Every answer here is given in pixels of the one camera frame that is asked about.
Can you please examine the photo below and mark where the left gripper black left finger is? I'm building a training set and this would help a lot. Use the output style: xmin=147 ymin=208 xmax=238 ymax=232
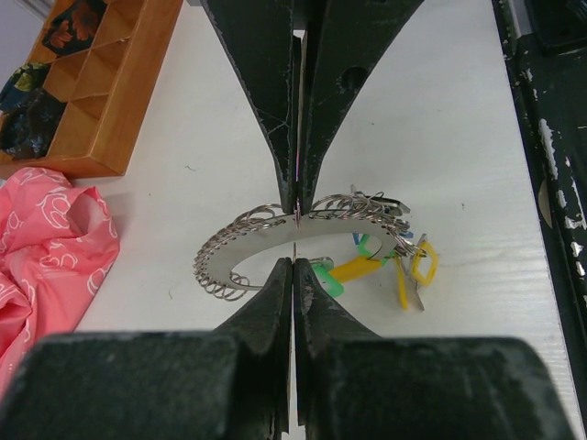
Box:
xmin=1 ymin=258 xmax=293 ymax=439

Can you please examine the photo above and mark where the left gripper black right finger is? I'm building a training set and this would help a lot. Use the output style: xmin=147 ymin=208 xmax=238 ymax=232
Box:
xmin=293 ymin=258 xmax=573 ymax=439

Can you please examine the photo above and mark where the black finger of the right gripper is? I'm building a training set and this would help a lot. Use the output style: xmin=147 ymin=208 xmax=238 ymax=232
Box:
xmin=300 ymin=1 xmax=422 ymax=209
xmin=202 ymin=0 xmax=294 ymax=212

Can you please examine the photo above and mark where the green tag key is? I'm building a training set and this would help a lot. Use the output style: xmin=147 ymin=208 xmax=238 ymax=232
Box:
xmin=309 ymin=257 xmax=344 ymax=298

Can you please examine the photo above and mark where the keyring with yellow blue tags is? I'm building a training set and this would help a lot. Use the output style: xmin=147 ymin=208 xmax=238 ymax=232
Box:
xmin=193 ymin=189 xmax=439 ymax=309

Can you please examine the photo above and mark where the wooden compartment tray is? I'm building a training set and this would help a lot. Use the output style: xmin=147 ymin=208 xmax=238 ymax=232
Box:
xmin=1 ymin=0 xmax=183 ymax=179

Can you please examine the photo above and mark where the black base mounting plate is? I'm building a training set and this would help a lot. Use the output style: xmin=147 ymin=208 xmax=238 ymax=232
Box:
xmin=491 ymin=0 xmax=587 ymax=313

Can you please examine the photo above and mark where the pink crumpled cloth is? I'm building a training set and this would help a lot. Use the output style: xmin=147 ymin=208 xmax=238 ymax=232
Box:
xmin=1 ymin=167 xmax=120 ymax=390

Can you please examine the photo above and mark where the dark roll centre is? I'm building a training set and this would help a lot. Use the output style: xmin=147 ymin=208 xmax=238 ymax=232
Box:
xmin=1 ymin=61 xmax=50 ymax=113

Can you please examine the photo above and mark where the dark roll left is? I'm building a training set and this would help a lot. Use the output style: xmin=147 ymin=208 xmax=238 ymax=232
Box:
xmin=1 ymin=87 xmax=66 ymax=160

